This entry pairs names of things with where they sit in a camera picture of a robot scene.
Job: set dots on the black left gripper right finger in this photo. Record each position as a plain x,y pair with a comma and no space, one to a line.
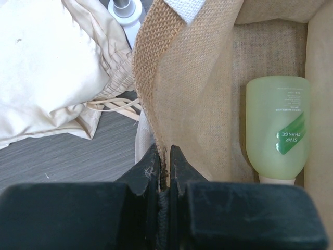
182,171

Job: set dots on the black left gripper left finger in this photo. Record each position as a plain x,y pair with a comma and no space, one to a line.
143,173

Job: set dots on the brown canvas tote bag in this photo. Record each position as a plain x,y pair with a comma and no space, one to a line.
193,59

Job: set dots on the light green lotion bottle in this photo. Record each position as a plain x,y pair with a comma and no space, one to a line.
278,127

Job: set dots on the beige cargo shorts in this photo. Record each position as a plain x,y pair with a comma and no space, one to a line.
63,63

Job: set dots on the white metal clothes rack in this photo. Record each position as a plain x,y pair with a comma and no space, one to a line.
130,15

